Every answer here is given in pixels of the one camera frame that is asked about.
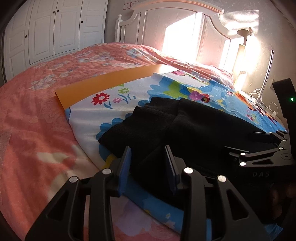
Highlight black pants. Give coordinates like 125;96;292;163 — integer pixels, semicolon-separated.
98;96;296;223

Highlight desk lamp with base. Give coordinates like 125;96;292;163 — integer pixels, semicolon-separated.
256;49;274;105

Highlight pink floral bedspread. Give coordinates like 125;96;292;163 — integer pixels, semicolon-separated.
1;43;233;240

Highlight blue cartoon bed sheet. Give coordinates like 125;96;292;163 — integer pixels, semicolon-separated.
65;70;285;232

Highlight white bed headboard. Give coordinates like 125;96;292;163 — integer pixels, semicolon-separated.
114;1;242;72

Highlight white wardrobe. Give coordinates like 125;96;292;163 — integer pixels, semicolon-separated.
4;0;108;81

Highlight white charger with cable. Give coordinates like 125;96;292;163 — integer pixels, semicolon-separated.
247;88;279;118

